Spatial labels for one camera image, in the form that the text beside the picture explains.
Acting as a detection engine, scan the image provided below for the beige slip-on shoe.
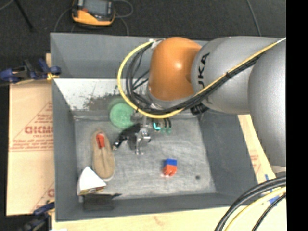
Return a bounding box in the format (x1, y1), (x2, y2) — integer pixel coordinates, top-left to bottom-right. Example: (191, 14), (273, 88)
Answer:
(90, 128), (116, 181)

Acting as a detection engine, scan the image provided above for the grey metal bin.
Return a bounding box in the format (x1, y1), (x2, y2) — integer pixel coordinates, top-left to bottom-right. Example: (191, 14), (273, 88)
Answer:
(50, 32), (260, 221)

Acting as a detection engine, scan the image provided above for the red and blue toy block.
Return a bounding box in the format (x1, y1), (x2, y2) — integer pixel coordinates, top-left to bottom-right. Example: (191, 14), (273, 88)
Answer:
(160, 158), (178, 178)

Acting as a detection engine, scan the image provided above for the white triangular packet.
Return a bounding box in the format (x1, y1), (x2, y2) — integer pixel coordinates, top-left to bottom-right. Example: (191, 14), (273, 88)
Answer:
(76, 166), (107, 197)

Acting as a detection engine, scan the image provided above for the dark grey flat box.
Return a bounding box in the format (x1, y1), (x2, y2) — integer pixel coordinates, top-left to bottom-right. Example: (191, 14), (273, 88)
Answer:
(82, 194), (116, 212)

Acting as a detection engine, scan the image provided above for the brown cardboard board red print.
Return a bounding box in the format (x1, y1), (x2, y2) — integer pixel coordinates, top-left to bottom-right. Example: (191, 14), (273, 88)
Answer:
(6, 78), (277, 217)

